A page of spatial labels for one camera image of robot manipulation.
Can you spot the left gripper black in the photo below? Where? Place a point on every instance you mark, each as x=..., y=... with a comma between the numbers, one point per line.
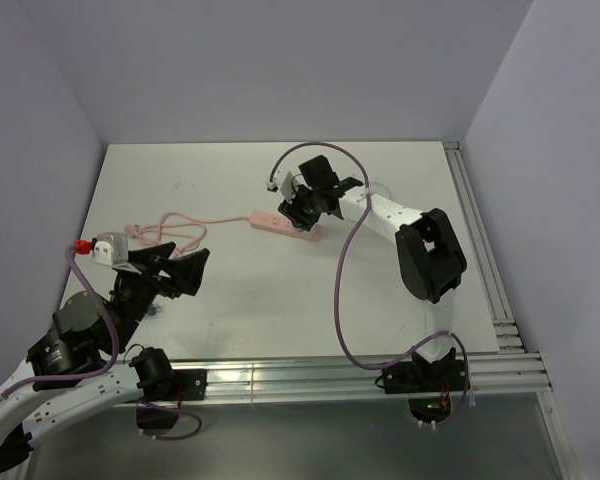
x=186, y=273

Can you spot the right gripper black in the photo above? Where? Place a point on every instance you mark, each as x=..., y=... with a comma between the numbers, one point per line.
x=294, y=212

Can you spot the teal charger plug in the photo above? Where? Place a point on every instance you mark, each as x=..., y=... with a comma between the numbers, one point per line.
x=153, y=310

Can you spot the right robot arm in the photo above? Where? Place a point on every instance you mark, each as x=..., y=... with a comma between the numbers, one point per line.
x=430, y=258

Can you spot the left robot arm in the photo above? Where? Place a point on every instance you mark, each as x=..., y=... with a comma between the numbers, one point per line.
x=73, y=371

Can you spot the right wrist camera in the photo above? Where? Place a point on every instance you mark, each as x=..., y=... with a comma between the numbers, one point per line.
x=284, y=183

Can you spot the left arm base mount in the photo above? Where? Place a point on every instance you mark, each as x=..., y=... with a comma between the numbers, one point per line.
x=175, y=395

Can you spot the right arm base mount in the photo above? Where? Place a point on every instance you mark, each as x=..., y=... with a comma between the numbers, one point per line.
x=438, y=380

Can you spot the aluminium side rail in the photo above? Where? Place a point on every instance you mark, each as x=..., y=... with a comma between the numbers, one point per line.
x=506, y=329

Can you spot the aluminium front rail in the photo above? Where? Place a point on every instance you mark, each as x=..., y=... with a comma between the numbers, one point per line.
x=336, y=379

